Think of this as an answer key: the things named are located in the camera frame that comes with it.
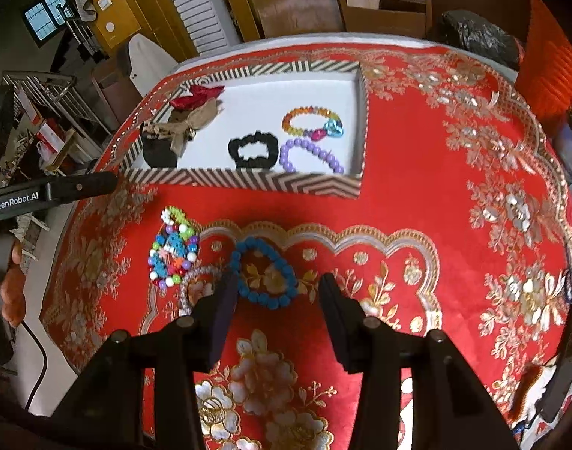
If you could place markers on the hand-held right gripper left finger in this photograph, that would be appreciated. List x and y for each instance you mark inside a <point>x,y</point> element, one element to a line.
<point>222,318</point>

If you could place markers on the metal rack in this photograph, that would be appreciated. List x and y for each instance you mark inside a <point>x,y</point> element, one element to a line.
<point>46,89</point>

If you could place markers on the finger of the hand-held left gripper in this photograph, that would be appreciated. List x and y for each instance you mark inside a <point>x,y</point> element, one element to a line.
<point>84,186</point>

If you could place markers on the white light switch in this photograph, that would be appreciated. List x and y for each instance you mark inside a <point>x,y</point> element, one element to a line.
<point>105,2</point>

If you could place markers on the striped cardboard box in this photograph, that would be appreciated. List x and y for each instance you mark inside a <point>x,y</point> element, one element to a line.
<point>267,98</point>

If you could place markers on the burlap bow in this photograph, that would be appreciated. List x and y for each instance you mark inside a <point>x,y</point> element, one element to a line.
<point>182,126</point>

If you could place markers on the person's left hand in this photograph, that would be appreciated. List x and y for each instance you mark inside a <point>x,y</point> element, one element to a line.
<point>11,290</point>

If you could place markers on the white padded board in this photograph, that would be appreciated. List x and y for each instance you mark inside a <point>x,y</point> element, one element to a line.
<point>150,65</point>

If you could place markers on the black plastic bag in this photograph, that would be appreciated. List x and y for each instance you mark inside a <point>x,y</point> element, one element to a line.
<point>478,33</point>

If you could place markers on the window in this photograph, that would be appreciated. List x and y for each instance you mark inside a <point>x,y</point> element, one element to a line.
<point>46,18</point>

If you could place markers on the red bow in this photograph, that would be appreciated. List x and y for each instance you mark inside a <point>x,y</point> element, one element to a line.
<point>192,98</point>

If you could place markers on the black fabric hair accessory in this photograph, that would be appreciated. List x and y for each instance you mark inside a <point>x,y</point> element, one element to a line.
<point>157,154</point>

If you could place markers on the black scrunchie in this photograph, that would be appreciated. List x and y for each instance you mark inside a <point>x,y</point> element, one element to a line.
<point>239,143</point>

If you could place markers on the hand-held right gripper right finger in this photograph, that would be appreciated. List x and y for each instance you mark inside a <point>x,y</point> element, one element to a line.
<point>335,323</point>

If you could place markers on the dark wooden chair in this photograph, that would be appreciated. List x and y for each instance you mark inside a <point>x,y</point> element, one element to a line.
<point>361,14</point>

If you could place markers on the stack of orange plastic pitchers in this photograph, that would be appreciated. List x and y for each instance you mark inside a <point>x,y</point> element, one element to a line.
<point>548,70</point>

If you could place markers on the white louvered door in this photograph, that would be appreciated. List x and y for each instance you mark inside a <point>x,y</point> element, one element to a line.
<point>196,4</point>

